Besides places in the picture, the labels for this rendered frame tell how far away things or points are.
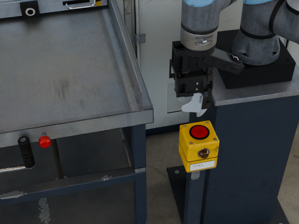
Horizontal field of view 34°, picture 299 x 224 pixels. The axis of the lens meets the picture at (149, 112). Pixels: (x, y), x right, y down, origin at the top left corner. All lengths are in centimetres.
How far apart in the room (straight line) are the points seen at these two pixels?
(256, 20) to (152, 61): 74
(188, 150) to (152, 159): 117
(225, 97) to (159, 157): 88
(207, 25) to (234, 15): 115
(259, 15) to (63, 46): 63
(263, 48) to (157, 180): 96
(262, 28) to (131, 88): 43
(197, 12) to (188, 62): 14
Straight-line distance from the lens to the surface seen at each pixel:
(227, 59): 107
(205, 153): 119
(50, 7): 178
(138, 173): 160
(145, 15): 198
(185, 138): 120
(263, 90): 159
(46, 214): 198
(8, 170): 144
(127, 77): 148
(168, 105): 232
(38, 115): 139
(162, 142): 241
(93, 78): 149
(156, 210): 216
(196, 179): 132
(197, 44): 99
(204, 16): 95
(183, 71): 104
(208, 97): 107
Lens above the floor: 176
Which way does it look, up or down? 43 degrees down
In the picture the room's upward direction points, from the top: 1 degrees counter-clockwise
